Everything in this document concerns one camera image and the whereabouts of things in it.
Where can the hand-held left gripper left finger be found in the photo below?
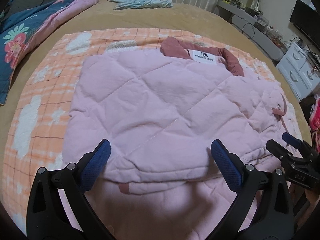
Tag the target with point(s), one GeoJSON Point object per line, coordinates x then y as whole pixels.
{"type": "Point", "coordinates": [96, 161]}

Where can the clutter of small bottles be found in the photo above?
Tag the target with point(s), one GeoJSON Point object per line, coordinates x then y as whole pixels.
{"type": "Point", "coordinates": [262, 21]}

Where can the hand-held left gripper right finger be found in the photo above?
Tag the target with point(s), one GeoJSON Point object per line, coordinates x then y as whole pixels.
{"type": "Point", "coordinates": [226, 166]}

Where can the white drawer chest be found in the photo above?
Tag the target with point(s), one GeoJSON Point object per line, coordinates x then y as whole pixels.
{"type": "Point", "coordinates": [295, 70]}

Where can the tan bed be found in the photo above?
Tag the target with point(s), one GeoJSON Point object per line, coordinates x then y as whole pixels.
{"type": "Point", "coordinates": [200, 17]}

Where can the grey dressing table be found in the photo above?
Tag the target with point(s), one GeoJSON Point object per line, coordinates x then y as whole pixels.
{"type": "Point", "coordinates": [250, 23]}

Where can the teal floral comforter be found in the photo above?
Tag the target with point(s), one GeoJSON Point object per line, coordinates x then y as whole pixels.
{"type": "Point", "coordinates": [22, 35]}

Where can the orange checked fleece blanket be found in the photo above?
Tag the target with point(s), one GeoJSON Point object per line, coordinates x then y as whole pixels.
{"type": "Point", "coordinates": [45, 97]}

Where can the pink quilted jacket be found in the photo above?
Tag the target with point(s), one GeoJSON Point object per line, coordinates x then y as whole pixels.
{"type": "Point", "coordinates": [155, 105]}

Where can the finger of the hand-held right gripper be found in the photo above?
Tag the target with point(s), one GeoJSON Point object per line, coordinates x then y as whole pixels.
{"type": "Point", "coordinates": [281, 151]}
{"type": "Point", "coordinates": [293, 140]}

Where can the black flat television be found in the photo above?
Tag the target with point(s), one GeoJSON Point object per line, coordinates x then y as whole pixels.
{"type": "Point", "coordinates": [306, 22]}

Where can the light blue cloth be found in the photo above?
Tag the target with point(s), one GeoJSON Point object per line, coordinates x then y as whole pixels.
{"type": "Point", "coordinates": [140, 3]}

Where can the pink printed towel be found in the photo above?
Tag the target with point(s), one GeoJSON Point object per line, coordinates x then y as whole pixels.
{"type": "Point", "coordinates": [315, 112]}

